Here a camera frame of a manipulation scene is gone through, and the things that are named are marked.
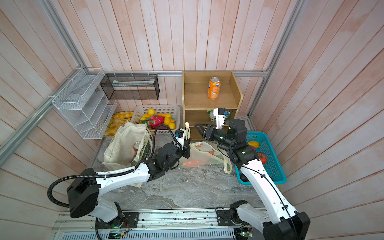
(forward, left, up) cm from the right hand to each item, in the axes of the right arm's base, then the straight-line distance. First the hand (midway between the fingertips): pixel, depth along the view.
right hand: (196, 126), depth 67 cm
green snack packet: (+21, -11, -16) cm, 29 cm away
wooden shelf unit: (+19, 0, -4) cm, 19 cm away
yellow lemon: (+38, +35, -27) cm, 58 cm away
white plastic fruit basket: (+40, +17, -29) cm, 52 cm away
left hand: (-1, +2, -12) cm, 12 cm away
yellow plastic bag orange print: (-3, -4, -20) cm, 20 cm away
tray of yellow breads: (+31, +58, -29) cm, 72 cm away
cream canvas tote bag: (+4, +42, -23) cm, 48 cm away
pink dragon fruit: (+27, +30, -26) cm, 48 cm away
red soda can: (+4, +37, -25) cm, 45 cm away
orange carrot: (-3, +3, -33) cm, 33 cm away
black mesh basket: (+46, +47, -11) cm, 67 cm away
